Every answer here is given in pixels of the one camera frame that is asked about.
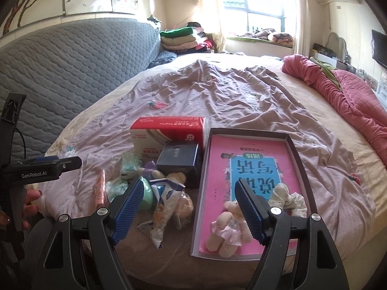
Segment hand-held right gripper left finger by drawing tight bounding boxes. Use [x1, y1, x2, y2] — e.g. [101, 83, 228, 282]
[32, 178, 146, 290]

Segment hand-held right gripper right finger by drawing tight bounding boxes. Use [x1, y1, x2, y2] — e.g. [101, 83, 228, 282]
[234, 178, 348, 290]

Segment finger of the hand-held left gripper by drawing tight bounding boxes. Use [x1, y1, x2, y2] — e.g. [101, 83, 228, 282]
[57, 156, 83, 176]
[35, 155, 60, 167]

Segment white blue-topped snack bag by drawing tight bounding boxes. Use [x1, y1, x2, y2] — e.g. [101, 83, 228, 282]
[136, 178, 186, 250]

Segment green white tissue pack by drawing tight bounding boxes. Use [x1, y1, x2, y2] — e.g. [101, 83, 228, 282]
[105, 177, 131, 202]
[120, 152, 143, 182]

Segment shallow brown cardboard box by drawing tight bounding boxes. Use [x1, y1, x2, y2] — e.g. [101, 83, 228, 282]
[190, 127, 318, 262]

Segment beige soft toy in clear bag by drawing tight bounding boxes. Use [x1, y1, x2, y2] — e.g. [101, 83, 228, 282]
[173, 191, 194, 231]

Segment person's left hand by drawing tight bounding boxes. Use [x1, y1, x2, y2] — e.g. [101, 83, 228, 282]
[0, 189, 43, 232]

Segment plush bear in pink dress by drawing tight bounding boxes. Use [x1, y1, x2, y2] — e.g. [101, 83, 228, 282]
[204, 200, 253, 256]

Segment pink packet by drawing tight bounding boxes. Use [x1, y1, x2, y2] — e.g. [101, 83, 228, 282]
[95, 169, 107, 206]

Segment floral scrunchie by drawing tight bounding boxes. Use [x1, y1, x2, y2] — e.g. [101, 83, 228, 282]
[268, 184, 307, 216]

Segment pink book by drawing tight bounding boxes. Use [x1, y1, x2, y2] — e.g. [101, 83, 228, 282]
[191, 135, 312, 260]

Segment plush bear in purple dress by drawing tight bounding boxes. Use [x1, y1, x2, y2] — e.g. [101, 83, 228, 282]
[143, 161, 187, 189]

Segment dark blue box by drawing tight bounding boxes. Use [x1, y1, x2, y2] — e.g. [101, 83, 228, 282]
[156, 143, 202, 188]

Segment red and white tissue box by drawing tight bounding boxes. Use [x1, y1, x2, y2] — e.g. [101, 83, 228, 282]
[129, 116, 206, 164]

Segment grey quilted headboard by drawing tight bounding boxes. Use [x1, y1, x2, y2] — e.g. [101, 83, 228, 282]
[0, 18, 162, 145]

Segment dark patterned cloth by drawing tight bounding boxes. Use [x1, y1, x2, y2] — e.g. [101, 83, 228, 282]
[148, 51, 177, 68]

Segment beige bed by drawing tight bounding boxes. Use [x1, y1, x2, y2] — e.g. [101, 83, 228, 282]
[39, 51, 387, 248]

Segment pink quilt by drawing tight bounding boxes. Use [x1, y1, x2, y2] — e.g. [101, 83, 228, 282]
[281, 54, 387, 185]

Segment green cloth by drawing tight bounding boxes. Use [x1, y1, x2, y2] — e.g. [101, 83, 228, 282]
[310, 57, 342, 93]

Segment pile of folded clothes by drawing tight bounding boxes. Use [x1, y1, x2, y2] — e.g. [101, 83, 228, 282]
[160, 21, 216, 55]

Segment green window seat cushion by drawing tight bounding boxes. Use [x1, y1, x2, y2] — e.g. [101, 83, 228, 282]
[227, 36, 294, 48]

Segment floral bedding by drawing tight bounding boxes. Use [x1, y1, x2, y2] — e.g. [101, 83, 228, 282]
[243, 28, 294, 46]

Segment cluttered white dresser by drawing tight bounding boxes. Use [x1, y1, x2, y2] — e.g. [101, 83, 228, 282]
[310, 43, 387, 103]

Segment vanity mirror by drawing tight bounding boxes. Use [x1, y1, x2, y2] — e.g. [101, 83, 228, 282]
[328, 32, 348, 59]

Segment window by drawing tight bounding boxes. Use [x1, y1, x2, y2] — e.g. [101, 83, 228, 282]
[218, 0, 298, 35]

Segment cream curtain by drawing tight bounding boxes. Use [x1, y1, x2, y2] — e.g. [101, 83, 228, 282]
[198, 0, 226, 53]
[292, 0, 313, 57]

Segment black television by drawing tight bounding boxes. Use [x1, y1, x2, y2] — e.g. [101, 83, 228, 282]
[371, 29, 387, 67]

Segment black cable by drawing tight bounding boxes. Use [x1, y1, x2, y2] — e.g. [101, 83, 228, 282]
[15, 128, 27, 161]

